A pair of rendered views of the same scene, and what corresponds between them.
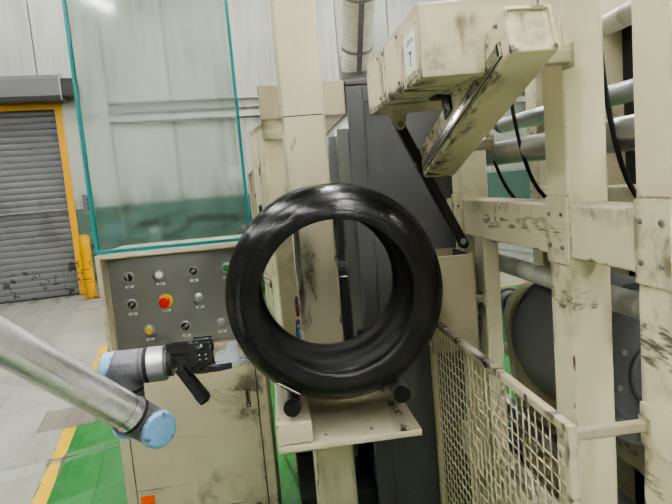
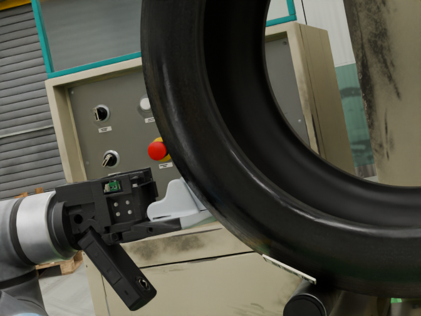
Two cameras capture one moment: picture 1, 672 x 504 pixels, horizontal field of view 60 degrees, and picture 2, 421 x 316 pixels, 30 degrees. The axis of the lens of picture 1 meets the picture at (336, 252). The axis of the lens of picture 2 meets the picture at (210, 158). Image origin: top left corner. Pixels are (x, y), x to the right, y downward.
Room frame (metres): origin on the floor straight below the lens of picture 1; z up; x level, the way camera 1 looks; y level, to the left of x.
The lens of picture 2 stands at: (0.65, -0.14, 1.12)
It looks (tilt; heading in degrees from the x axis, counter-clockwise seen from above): 3 degrees down; 24
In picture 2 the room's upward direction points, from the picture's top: 12 degrees counter-clockwise
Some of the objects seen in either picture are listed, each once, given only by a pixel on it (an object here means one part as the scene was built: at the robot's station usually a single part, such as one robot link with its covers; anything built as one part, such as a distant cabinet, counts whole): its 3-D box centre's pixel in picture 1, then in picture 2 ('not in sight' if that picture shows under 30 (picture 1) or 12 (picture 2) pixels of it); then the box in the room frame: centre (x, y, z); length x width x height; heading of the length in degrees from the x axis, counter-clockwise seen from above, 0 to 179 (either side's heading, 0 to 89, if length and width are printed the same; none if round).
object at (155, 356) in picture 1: (159, 363); (54, 226); (1.48, 0.48, 1.02); 0.10 x 0.05 x 0.09; 6
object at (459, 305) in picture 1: (443, 298); not in sight; (1.86, -0.33, 1.05); 0.20 x 0.15 x 0.30; 6
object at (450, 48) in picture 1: (435, 68); not in sight; (1.50, -0.29, 1.71); 0.61 x 0.25 x 0.15; 6
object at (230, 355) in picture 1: (232, 355); (182, 203); (1.48, 0.29, 1.03); 0.09 x 0.03 x 0.06; 96
